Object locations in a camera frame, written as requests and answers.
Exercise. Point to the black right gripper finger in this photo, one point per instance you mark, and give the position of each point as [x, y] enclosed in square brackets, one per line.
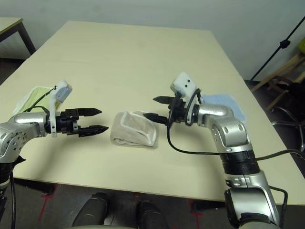
[156, 117]
[164, 99]

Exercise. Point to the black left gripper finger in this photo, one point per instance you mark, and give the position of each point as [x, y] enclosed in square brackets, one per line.
[90, 112]
[93, 130]

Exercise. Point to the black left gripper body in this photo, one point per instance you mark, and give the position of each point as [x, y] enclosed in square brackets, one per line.
[68, 121]

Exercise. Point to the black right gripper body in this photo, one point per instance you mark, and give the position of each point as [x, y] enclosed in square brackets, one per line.
[181, 112]

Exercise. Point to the beige towel with white trim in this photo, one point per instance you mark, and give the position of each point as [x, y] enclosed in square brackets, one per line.
[133, 131]

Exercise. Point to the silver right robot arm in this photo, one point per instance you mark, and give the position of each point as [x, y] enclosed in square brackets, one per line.
[233, 133]

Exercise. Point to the green folded towel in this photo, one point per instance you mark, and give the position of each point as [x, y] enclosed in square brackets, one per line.
[35, 97]

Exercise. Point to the blue folded towel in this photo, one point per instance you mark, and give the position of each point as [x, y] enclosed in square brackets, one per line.
[231, 105]

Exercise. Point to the dark grey robot left leg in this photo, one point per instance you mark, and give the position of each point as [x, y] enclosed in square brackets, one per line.
[91, 210]

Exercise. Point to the dark grey robot leg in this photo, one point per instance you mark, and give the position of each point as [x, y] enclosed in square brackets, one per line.
[91, 210]
[150, 213]

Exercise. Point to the dark grey robot right leg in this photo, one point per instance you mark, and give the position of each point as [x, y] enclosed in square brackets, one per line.
[150, 213]

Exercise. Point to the wooden stool green cushion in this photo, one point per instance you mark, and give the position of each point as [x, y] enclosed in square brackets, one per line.
[281, 71]

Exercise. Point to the black office chair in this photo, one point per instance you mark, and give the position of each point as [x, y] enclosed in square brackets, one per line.
[293, 114]

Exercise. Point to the black tripod stand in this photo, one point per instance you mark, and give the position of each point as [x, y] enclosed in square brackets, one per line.
[283, 44]

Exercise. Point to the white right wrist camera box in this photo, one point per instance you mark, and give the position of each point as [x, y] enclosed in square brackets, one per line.
[183, 83]

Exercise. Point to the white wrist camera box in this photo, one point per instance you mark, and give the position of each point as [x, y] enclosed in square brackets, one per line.
[183, 83]
[63, 91]

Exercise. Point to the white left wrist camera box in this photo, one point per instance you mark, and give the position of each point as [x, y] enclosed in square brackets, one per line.
[63, 91]

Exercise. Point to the beige side table black frame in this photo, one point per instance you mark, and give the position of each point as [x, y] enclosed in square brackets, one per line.
[9, 23]

